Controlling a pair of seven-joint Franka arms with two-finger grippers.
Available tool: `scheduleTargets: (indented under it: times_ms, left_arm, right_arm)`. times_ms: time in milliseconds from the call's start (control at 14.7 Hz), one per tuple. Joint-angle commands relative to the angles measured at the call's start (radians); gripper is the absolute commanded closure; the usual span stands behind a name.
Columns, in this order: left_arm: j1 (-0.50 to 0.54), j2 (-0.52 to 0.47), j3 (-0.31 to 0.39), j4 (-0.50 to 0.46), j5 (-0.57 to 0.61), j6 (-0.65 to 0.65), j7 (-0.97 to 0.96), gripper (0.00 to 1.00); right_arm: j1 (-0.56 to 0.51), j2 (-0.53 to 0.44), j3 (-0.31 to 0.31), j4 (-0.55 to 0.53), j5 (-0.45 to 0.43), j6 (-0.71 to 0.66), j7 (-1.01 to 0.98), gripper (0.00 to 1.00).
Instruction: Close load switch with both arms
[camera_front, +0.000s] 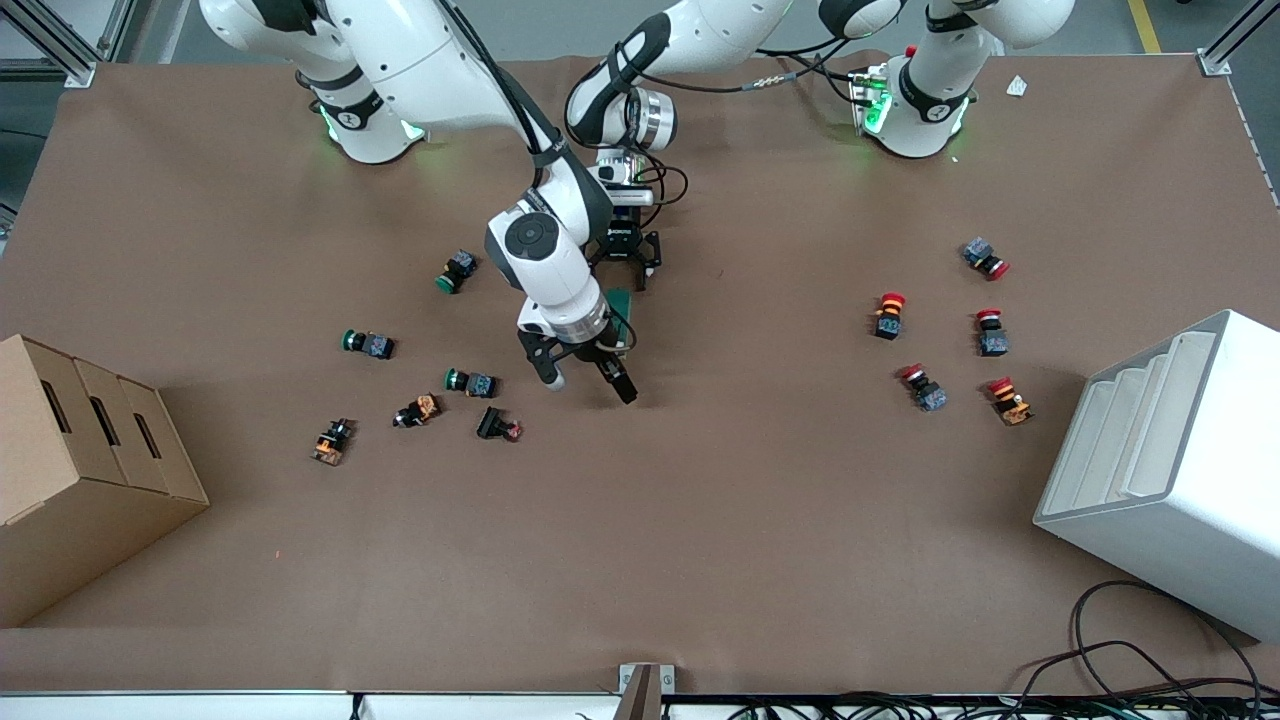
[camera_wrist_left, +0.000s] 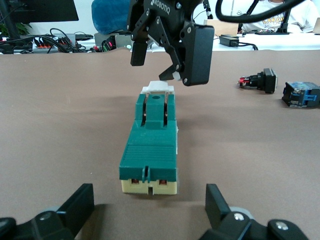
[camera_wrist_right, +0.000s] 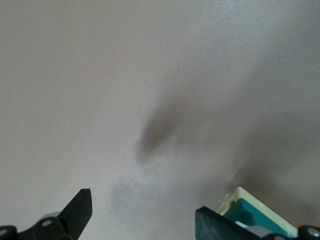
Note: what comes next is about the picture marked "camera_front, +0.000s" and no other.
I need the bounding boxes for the brown paper table cover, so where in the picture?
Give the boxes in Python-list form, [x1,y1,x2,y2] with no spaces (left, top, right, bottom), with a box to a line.
[0,50,1280,696]

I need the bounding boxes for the brown cardboard box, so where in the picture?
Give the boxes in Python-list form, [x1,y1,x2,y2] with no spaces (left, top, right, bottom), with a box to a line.
[0,334,211,629]

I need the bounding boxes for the white stepped plastic rack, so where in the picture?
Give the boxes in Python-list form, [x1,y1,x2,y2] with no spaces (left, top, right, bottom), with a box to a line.
[1033,309,1280,643]

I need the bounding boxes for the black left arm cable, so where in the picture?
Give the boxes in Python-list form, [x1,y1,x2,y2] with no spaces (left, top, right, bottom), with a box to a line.
[630,40,863,211]

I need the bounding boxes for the black left base cable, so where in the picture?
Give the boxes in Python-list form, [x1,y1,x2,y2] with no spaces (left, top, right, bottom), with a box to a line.
[760,45,871,106]

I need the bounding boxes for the grey metal bracket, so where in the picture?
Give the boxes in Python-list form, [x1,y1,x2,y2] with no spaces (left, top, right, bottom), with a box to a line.
[618,663,676,720]

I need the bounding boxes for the black floor cable bundle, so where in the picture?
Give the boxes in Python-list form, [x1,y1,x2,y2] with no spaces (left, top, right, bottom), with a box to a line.
[730,580,1280,720]

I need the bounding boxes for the white table edge rail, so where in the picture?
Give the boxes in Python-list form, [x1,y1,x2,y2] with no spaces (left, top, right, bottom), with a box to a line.
[0,690,621,720]

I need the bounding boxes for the aluminium frame post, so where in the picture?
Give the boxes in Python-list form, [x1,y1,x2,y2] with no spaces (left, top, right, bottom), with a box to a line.
[0,0,136,91]
[1197,0,1280,77]

